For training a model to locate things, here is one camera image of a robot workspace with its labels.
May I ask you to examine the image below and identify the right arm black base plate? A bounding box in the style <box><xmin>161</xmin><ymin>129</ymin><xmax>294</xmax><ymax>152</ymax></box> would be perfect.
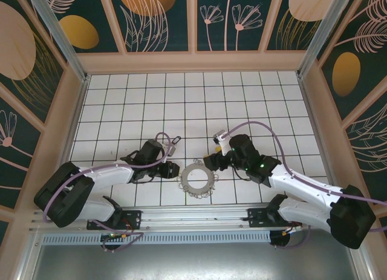
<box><xmin>247</xmin><ymin>207</ymin><xmax>303</xmax><ymax>230</ymax></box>

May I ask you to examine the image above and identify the aluminium frame post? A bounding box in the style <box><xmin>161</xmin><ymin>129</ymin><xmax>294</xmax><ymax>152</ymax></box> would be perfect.
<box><xmin>25</xmin><ymin>0</ymin><xmax>91</xmax><ymax>82</ymax></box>
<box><xmin>296</xmin><ymin>0</ymin><xmax>363</xmax><ymax>79</ymax></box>

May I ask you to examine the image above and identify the aluminium table edge strip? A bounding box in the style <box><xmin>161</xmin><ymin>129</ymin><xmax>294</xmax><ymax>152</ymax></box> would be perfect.
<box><xmin>45</xmin><ymin>74</ymin><xmax>91</xmax><ymax>210</ymax></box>

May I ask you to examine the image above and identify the silver disc keyring with loops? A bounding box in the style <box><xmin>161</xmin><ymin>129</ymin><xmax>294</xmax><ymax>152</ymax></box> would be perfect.
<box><xmin>176</xmin><ymin>158</ymin><xmax>219</xmax><ymax>200</ymax></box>

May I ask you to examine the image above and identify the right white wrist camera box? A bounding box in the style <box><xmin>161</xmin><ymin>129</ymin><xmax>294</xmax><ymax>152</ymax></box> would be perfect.
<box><xmin>212</xmin><ymin>129</ymin><xmax>233</xmax><ymax>156</ymax></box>

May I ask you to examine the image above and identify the aluminium mounting rail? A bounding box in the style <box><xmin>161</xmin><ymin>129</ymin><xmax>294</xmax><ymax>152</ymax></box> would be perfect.
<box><xmin>28</xmin><ymin>203</ymin><xmax>360</xmax><ymax>233</ymax></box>

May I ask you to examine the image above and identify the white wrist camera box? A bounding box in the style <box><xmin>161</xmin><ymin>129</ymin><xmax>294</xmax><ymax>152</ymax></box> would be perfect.
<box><xmin>164</xmin><ymin>140</ymin><xmax>177</xmax><ymax>157</ymax></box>
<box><xmin>212</xmin><ymin>129</ymin><xmax>233</xmax><ymax>156</ymax></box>

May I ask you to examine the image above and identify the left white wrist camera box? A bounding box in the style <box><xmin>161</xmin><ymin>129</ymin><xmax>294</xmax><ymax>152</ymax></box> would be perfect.
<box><xmin>164</xmin><ymin>140</ymin><xmax>177</xmax><ymax>157</ymax></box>

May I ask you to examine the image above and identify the grey slotted cable duct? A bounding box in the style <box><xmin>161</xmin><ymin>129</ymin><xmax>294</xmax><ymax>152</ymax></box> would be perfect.
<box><xmin>42</xmin><ymin>230</ymin><xmax>272</xmax><ymax>245</ymax></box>

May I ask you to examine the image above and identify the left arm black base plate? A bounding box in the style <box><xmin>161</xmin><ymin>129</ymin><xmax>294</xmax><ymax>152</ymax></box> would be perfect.
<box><xmin>86</xmin><ymin>210</ymin><xmax>143</xmax><ymax>231</ymax></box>

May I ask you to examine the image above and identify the grey metal sheet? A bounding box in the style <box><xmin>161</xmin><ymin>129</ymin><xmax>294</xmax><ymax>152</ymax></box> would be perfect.
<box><xmin>28</xmin><ymin>243</ymin><xmax>368</xmax><ymax>280</ymax></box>

